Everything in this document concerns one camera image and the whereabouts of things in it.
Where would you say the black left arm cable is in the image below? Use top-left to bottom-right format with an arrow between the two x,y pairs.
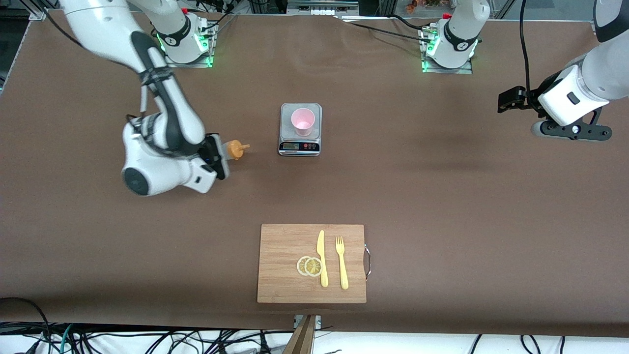
519,0 -> 532,92

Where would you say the pink cup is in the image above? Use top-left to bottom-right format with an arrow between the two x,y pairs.
291,108 -> 315,138

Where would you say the wooden cutting board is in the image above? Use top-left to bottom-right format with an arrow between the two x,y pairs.
257,224 -> 372,304

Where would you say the black floor cable loop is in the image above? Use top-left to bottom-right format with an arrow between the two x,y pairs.
0,297 -> 52,354

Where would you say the translucent sauce bottle orange cap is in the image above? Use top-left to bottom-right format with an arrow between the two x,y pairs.
224,140 -> 251,161

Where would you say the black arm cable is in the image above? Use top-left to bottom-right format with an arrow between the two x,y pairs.
519,0 -> 532,92
139,73 -> 151,119

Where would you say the black base power cable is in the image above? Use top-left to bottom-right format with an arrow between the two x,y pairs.
339,16 -> 430,45

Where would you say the teal floor cable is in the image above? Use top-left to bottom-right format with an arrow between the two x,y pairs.
59,324 -> 74,354

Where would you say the wooden beam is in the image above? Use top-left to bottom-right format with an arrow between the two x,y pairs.
283,315 -> 317,354

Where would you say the yellow plastic fork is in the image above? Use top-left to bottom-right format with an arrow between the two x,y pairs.
335,236 -> 349,290

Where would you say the white power strip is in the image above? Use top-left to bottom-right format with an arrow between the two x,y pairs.
286,0 -> 360,16

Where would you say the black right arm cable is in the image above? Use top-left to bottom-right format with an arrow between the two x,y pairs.
139,73 -> 151,119

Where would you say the yellow plastic knife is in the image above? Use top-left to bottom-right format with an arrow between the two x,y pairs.
316,230 -> 329,288

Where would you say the brown table cover sheet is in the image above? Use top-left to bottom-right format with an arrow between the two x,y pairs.
0,9 -> 629,337

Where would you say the silver digital kitchen scale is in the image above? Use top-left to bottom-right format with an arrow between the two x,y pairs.
278,102 -> 323,157

